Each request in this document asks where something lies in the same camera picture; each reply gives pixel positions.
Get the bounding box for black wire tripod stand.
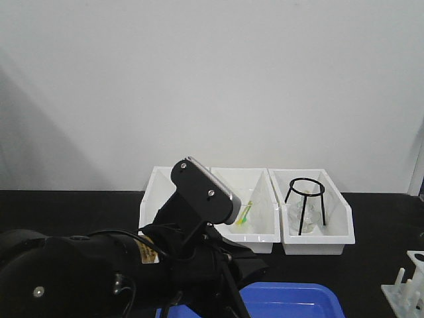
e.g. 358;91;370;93
284;177;327;236

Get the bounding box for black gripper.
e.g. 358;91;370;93
140;192;267;317

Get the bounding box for yellow green droppers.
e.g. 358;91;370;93
235;201;253;225

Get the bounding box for glass flask in bin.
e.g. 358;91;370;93
287;193;323;235

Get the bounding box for white middle storage bin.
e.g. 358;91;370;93
211;167;281;254

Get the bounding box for white right storage bin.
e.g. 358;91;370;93
268;168;356;256

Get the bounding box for white test tube rack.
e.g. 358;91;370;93
381;250;423;318

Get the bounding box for blue plastic tray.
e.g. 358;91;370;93
155;282;346;318

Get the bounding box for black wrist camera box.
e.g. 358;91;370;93
170;156;241;225

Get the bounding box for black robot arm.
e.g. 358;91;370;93
1;193;267;317

